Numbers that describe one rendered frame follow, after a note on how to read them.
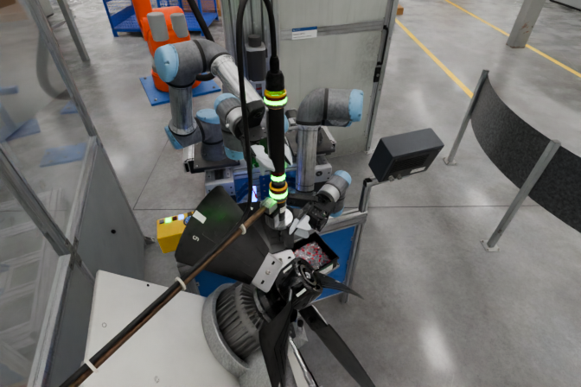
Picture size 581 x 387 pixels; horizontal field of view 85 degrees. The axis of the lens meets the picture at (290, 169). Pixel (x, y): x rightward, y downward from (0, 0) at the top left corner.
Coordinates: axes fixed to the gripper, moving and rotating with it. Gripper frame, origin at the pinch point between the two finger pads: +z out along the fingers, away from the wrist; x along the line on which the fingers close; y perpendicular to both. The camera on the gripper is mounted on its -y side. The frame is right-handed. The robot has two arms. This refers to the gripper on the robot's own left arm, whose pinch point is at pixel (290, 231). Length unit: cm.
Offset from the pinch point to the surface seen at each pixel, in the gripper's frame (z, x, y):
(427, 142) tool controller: -69, -8, 23
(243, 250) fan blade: 22.0, -16.0, -1.0
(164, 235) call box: 20.2, 14.6, -40.7
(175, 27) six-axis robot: -211, 69, -310
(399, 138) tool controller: -63, -8, 13
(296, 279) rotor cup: 17.7, -10.1, 13.0
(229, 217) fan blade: 19.3, -21.5, -7.7
